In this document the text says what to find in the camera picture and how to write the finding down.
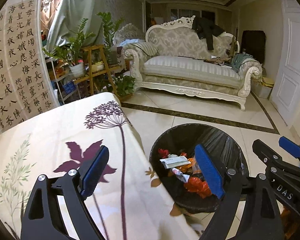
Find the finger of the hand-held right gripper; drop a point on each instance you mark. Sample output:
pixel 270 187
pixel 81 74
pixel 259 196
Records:
pixel 291 147
pixel 272 162

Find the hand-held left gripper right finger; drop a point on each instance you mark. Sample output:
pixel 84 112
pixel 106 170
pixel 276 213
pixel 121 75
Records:
pixel 210 170

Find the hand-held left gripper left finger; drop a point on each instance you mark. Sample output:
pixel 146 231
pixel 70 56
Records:
pixel 95 172

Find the orange plastic bag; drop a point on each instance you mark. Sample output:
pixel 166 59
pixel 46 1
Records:
pixel 197 187

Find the red white snack packet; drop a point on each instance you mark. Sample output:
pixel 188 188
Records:
pixel 181 175

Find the black lined trash bin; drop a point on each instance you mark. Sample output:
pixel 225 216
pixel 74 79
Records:
pixel 215 140

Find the long white paper box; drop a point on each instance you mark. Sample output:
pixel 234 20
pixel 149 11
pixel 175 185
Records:
pixel 173 162

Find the red plastic bag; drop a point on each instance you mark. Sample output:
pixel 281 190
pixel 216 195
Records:
pixel 163 153

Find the person's right forearm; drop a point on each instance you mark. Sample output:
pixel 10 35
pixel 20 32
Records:
pixel 290 220

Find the floral tablecloth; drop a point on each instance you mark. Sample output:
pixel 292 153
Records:
pixel 52 135

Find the grey storage box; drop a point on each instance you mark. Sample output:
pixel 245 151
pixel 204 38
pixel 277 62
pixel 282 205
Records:
pixel 261 92

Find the yellow papers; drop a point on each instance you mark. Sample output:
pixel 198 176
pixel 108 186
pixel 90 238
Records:
pixel 268 81

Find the blue crate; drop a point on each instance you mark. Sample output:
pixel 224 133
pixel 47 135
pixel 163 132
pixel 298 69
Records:
pixel 68 87

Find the small broad-leaf plant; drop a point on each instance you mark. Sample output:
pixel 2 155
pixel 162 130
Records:
pixel 125 85

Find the white metal rack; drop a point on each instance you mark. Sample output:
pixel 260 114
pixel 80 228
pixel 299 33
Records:
pixel 57 85

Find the blue cloth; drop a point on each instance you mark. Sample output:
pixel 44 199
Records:
pixel 242 60

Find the cream carved sofa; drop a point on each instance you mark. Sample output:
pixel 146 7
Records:
pixel 190 70

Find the green plant in white pot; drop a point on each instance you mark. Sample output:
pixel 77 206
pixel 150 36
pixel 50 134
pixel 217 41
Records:
pixel 77 70

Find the small yellow plant pot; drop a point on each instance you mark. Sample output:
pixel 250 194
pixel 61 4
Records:
pixel 97 66

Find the brown paper clutter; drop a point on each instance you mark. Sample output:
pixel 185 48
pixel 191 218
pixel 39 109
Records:
pixel 218 61

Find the wooden plant stand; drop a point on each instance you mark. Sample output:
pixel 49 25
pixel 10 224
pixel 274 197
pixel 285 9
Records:
pixel 90 62

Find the long dark stick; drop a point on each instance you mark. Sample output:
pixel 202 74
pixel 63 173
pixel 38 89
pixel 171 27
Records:
pixel 192 58

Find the striped cushion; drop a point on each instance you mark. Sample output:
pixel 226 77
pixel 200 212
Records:
pixel 143 48

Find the black jacket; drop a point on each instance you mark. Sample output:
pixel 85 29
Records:
pixel 207 28

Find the green plant in dark pot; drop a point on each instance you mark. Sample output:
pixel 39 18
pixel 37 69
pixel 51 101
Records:
pixel 110 30

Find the cream carved armchair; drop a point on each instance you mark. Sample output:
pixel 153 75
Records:
pixel 130 31

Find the glass balcony door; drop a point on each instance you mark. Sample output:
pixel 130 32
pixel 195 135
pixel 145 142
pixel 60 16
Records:
pixel 200 12

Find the brown patterned curtain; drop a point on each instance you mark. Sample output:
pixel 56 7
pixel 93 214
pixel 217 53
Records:
pixel 51 10

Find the grey green curtain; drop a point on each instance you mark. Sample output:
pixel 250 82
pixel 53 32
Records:
pixel 77 5

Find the calligraphy wall hanging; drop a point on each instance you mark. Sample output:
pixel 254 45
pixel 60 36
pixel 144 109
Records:
pixel 17 67

